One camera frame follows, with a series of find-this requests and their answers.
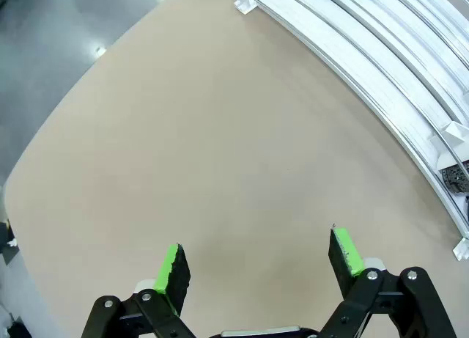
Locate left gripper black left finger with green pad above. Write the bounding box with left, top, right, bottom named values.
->
left=81, top=243, right=195, bottom=338

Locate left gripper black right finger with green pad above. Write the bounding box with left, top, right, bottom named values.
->
left=318, top=226, right=459, bottom=338

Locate white can dispenser rack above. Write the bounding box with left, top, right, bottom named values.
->
left=232, top=0, right=469, bottom=260

